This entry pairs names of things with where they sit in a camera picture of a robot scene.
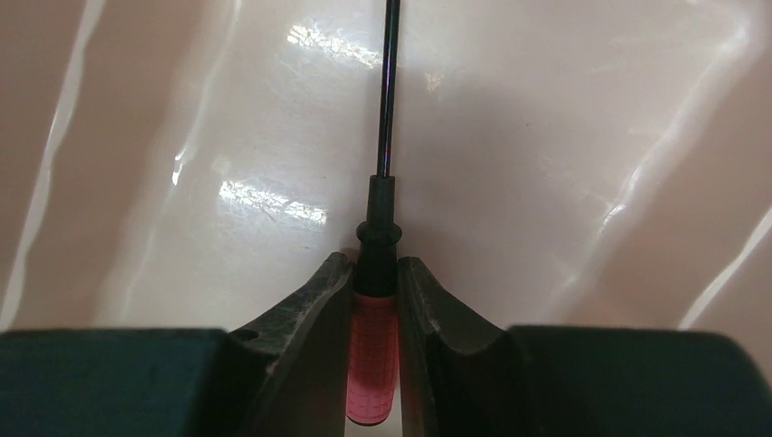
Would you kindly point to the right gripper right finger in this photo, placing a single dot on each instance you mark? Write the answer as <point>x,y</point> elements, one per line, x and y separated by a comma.
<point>459,372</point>

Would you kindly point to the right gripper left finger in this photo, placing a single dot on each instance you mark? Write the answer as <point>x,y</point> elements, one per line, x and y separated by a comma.
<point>284,373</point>

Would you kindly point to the red handled screwdriver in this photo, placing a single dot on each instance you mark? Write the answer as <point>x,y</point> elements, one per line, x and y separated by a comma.
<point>373,358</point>

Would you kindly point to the pink plastic bin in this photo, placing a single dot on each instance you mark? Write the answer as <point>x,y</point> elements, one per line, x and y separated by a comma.
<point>583,162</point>

